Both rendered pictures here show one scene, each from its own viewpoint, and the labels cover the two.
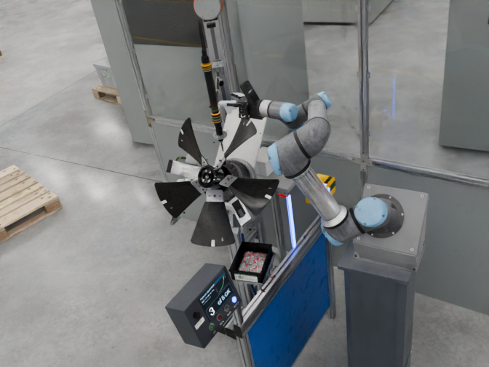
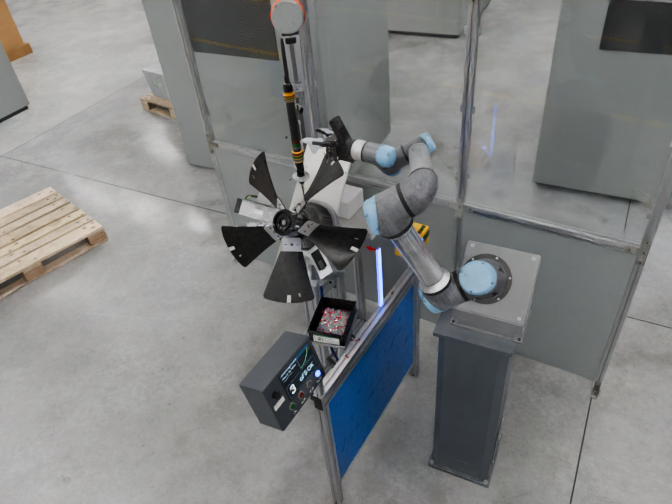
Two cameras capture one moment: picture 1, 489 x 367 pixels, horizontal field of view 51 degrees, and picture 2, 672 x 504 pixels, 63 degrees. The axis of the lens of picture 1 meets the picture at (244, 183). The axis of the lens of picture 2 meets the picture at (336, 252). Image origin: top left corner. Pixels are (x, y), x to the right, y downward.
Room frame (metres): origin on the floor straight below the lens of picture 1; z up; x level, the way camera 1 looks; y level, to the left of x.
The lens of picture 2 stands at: (0.21, 0.07, 2.63)
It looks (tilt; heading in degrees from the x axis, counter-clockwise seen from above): 39 degrees down; 357
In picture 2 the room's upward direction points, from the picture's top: 6 degrees counter-clockwise
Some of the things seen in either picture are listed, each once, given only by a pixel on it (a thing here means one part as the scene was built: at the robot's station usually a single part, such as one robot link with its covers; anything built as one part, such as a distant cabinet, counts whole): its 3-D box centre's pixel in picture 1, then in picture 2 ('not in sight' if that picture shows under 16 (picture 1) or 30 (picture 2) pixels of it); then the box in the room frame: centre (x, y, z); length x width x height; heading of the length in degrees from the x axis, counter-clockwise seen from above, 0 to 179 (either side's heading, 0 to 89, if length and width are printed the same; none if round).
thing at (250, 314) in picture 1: (287, 266); (373, 327); (1.86, -0.14, 0.82); 0.90 x 0.04 x 0.08; 141
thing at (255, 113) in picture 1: (252, 107); (341, 147); (2.04, -0.09, 1.63); 0.12 x 0.08 x 0.09; 50
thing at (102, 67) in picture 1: (122, 68); (176, 76); (6.66, 1.35, 0.31); 0.60 x 0.42 x 0.33; 136
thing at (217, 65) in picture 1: (218, 69); (297, 94); (2.79, 0.03, 1.54); 0.10 x 0.07 x 0.09; 176
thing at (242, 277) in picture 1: (252, 261); (332, 321); (1.91, 0.03, 0.85); 0.22 x 0.17 x 0.07; 157
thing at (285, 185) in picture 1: (271, 175); (353, 217); (2.67, -0.18, 0.85); 0.36 x 0.24 x 0.03; 51
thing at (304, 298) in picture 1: (294, 316); (376, 379); (1.86, -0.14, 0.45); 0.82 x 0.02 x 0.66; 141
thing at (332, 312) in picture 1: (329, 272); (414, 328); (2.20, -0.41, 0.39); 0.04 x 0.04 x 0.78; 51
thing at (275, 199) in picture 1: (279, 227); (358, 274); (2.67, -0.18, 0.42); 0.04 x 0.04 x 0.83; 51
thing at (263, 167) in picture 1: (263, 161); (343, 200); (2.74, -0.14, 0.92); 0.17 x 0.16 x 0.11; 141
